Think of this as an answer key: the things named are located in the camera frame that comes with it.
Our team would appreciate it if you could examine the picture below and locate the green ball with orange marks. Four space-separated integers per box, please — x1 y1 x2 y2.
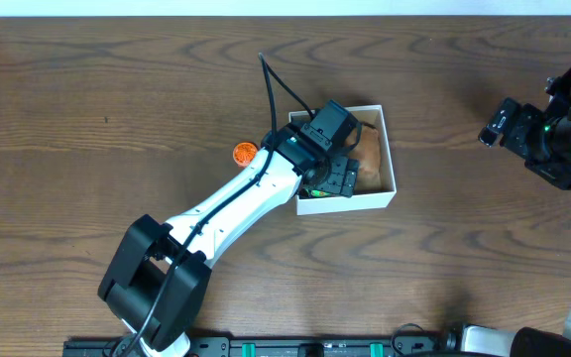
301 188 331 198

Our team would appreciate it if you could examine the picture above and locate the brown plush teddy bear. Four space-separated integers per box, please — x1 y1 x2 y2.
349 123 382 192

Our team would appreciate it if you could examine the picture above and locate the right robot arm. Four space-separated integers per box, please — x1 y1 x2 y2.
431 66 571 357

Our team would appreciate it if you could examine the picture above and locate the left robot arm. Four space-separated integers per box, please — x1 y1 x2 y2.
98 123 362 356

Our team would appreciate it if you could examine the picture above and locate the white open box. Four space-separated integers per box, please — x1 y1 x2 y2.
294 104 398 215

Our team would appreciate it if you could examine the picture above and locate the orange round toy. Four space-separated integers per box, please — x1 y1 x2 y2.
232 142 259 168

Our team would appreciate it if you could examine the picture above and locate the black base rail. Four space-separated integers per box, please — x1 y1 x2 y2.
61 332 439 357

